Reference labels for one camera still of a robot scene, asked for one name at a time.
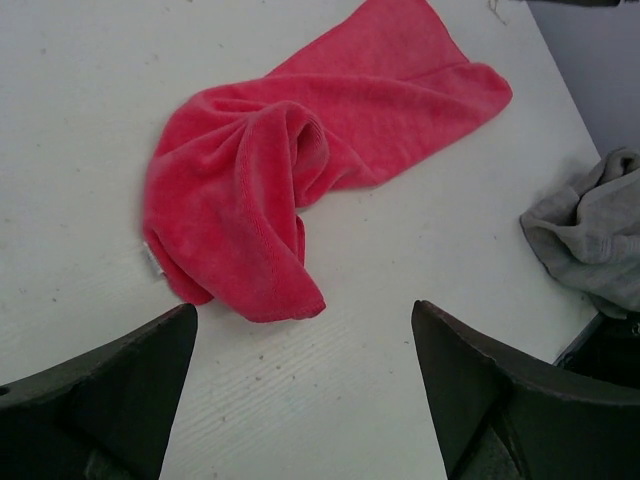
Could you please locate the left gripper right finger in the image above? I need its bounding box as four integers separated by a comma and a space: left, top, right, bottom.
411, 301, 639, 479

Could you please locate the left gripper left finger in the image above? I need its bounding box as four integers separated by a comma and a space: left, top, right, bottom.
1, 304, 198, 479

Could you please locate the pink towel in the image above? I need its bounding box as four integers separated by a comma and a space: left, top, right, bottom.
142, 1, 512, 323

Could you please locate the grey towel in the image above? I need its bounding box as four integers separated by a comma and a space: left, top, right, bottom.
520, 148, 639, 319

